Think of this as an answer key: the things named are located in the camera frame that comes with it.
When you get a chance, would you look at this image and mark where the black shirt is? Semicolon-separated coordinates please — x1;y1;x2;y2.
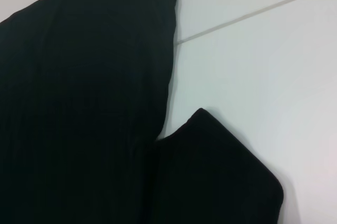
0;0;285;224

